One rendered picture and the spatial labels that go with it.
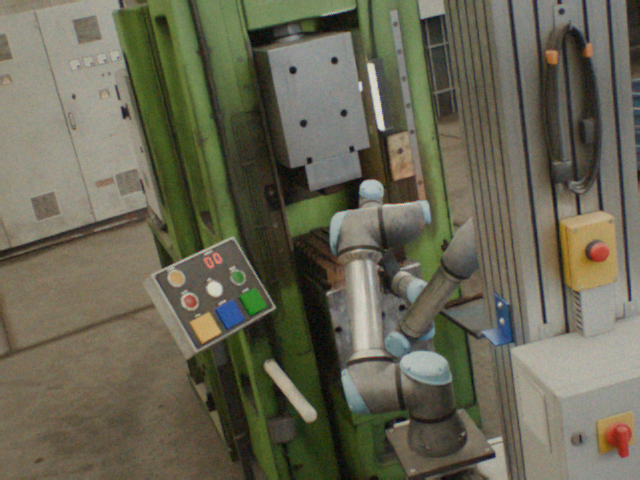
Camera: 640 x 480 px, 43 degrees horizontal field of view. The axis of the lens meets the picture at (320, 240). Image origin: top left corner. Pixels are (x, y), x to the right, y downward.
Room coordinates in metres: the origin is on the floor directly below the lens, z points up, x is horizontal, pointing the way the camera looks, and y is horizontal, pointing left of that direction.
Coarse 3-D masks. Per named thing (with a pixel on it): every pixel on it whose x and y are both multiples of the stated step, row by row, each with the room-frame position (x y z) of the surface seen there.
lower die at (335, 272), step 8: (312, 232) 3.11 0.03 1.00; (328, 232) 3.06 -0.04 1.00; (304, 240) 3.06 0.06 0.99; (312, 240) 3.03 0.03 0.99; (320, 240) 3.01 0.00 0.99; (328, 240) 2.96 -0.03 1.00; (304, 248) 2.99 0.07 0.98; (320, 248) 2.92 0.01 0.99; (328, 248) 2.90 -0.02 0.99; (312, 256) 2.87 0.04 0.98; (320, 256) 2.86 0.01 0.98; (328, 256) 2.81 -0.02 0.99; (336, 256) 2.79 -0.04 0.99; (320, 264) 2.77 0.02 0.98; (328, 264) 2.76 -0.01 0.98; (336, 264) 2.73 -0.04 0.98; (320, 272) 2.78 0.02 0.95; (328, 272) 2.72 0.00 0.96; (336, 272) 2.73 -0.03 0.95; (344, 272) 2.74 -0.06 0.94; (328, 280) 2.72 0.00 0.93; (336, 280) 2.73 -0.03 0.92; (344, 280) 2.74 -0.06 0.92
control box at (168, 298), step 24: (192, 264) 2.46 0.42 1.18; (216, 264) 2.50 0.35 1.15; (240, 264) 2.54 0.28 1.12; (168, 288) 2.37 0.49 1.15; (192, 288) 2.41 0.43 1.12; (240, 288) 2.48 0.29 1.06; (168, 312) 2.34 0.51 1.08; (192, 312) 2.35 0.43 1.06; (264, 312) 2.47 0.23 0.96; (192, 336) 2.30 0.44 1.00; (216, 336) 2.34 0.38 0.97
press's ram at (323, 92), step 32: (320, 32) 3.03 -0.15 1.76; (256, 64) 2.85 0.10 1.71; (288, 64) 2.72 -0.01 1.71; (320, 64) 2.75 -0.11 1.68; (352, 64) 2.79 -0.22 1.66; (288, 96) 2.71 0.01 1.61; (320, 96) 2.75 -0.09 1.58; (352, 96) 2.78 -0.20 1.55; (288, 128) 2.71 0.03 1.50; (320, 128) 2.74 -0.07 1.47; (352, 128) 2.78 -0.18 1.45; (288, 160) 2.71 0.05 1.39
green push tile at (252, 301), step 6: (246, 294) 2.47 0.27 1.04; (252, 294) 2.48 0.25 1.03; (258, 294) 2.49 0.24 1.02; (240, 300) 2.46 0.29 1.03; (246, 300) 2.46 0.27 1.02; (252, 300) 2.47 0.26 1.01; (258, 300) 2.48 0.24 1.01; (246, 306) 2.44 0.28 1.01; (252, 306) 2.45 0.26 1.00; (258, 306) 2.46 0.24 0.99; (264, 306) 2.47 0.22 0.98; (252, 312) 2.44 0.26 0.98
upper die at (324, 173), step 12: (336, 156) 2.75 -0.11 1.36; (348, 156) 2.77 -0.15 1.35; (276, 168) 3.06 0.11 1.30; (288, 168) 2.91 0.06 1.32; (300, 168) 2.77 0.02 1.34; (312, 168) 2.73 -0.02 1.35; (324, 168) 2.74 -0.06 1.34; (336, 168) 2.75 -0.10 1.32; (348, 168) 2.76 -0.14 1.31; (360, 168) 2.78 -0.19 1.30; (300, 180) 2.80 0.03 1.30; (312, 180) 2.72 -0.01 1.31; (324, 180) 2.74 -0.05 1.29; (336, 180) 2.75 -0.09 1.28
